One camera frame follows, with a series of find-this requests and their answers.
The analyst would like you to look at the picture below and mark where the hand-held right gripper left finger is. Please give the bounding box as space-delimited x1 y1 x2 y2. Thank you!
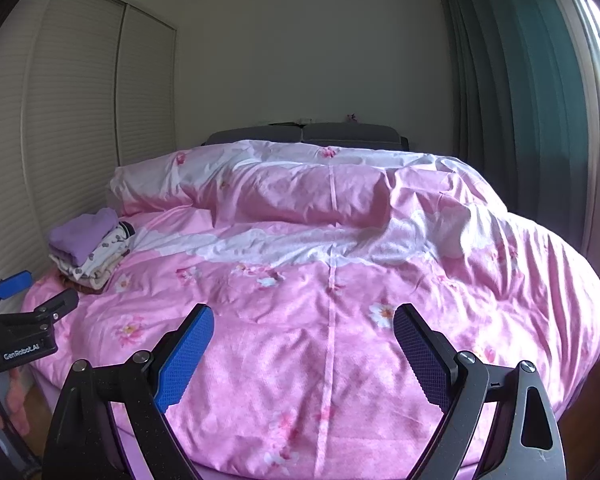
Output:
42 302 216 480

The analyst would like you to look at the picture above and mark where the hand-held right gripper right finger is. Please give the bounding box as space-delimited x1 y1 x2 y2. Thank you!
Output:
392 302 568 480

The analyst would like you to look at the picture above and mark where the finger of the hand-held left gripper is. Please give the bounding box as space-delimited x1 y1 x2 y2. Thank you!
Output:
0 290 80 331
0 270 33 318

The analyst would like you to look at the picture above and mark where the purple ribbed-cuff garment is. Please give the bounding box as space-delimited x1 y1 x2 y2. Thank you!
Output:
47 207 121 266

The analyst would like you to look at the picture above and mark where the person's left hand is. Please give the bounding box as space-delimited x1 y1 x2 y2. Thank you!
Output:
2 370 32 437

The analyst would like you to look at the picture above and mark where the brown striped garment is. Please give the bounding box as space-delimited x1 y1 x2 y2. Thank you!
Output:
55 272 103 292

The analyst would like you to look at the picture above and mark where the pale grey folded garment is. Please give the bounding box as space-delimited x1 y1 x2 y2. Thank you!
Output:
49 247 81 273

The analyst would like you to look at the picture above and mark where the beige fluffy garment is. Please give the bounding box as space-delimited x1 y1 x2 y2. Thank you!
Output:
55 255 123 291

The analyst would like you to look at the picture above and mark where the white heart-print garment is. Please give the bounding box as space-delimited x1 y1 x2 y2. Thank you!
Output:
70 220 136 281

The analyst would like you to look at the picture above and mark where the pink floral duvet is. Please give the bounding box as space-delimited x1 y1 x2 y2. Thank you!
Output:
20 137 600 466

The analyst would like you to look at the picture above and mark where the purple bed sheet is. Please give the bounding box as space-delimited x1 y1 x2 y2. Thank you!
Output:
27 365 571 480

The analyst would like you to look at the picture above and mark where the white slatted wardrobe door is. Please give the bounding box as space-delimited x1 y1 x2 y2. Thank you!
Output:
0 0 131 286
115 5 180 171

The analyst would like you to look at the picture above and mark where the grey padded headboard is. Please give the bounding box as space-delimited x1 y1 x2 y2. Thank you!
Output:
200 121 411 151

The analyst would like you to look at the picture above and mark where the teal curtain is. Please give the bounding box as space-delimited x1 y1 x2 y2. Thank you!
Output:
440 0 593 261

